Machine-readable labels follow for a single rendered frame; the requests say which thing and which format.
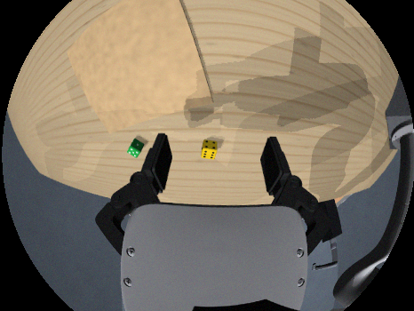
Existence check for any tan mat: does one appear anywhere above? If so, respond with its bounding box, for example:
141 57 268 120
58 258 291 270
67 0 213 134

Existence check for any yellow die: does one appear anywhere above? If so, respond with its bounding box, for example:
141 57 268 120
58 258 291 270
201 140 217 160

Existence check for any green die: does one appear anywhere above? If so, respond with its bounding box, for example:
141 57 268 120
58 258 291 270
127 139 144 158

